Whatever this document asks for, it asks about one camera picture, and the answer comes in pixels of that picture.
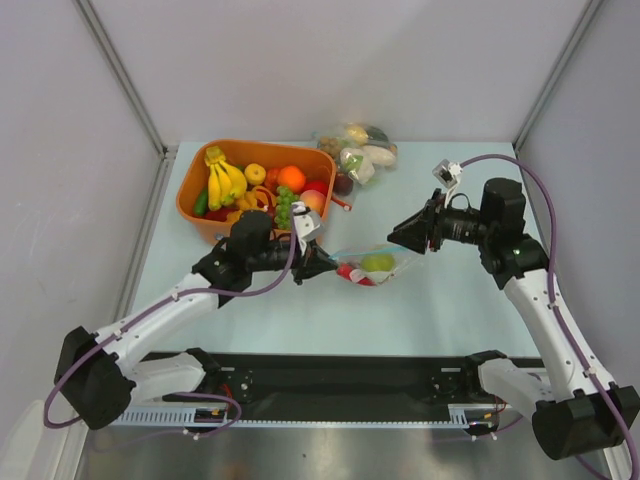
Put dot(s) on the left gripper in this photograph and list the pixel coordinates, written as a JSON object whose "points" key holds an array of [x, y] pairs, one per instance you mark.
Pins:
{"points": [[312, 263]]}

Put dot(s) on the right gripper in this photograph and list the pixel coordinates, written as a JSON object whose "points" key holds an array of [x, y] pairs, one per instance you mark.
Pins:
{"points": [[431, 226]]}

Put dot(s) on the clear zip top bag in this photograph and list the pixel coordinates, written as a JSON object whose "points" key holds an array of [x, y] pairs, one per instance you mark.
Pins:
{"points": [[405, 258]]}

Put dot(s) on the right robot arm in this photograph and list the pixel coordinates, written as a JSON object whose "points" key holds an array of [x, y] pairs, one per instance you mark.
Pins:
{"points": [[580, 408]]}

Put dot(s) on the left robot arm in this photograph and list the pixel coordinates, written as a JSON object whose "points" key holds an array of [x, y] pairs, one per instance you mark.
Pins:
{"points": [[100, 374]]}

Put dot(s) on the red fake chili pepper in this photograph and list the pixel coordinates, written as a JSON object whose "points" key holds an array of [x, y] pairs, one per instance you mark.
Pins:
{"points": [[354, 275]]}

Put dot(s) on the green fake pear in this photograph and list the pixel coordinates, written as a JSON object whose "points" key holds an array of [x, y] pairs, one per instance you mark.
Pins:
{"points": [[380, 262]]}

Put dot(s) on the fake peach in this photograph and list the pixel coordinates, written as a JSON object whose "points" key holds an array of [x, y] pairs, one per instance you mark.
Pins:
{"points": [[314, 199]]}

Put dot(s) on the green fake grapes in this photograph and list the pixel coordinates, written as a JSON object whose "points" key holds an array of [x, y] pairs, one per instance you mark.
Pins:
{"points": [[284, 200]]}

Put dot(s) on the red fake apple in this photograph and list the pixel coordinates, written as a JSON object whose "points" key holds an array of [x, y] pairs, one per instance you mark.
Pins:
{"points": [[318, 186]]}

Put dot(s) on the dark red fake plum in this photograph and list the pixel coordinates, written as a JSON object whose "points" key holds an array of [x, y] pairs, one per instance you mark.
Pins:
{"points": [[343, 185]]}

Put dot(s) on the fake orange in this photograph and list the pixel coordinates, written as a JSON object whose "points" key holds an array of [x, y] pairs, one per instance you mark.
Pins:
{"points": [[292, 177]]}

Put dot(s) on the yellow fake apple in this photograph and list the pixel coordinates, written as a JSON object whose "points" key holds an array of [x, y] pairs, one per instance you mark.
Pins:
{"points": [[255, 174]]}

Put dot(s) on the yellow fake banana bunch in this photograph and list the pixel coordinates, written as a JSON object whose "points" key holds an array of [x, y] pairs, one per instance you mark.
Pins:
{"points": [[226, 183]]}

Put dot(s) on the orange plastic bin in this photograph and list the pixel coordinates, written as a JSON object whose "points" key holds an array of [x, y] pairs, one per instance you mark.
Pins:
{"points": [[315, 164]]}

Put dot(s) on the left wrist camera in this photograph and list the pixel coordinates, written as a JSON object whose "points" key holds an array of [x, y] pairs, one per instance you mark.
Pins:
{"points": [[308, 223]]}

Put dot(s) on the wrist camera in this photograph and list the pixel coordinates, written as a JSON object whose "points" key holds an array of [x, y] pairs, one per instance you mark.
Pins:
{"points": [[449, 175], [308, 223]]}

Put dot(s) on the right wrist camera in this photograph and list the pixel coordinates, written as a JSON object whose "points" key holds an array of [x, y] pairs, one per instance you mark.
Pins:
{"points": [[449, 175]]}

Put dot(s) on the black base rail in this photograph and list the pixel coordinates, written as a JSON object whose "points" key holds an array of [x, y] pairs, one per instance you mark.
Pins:
{"points": [[330, 388]]}

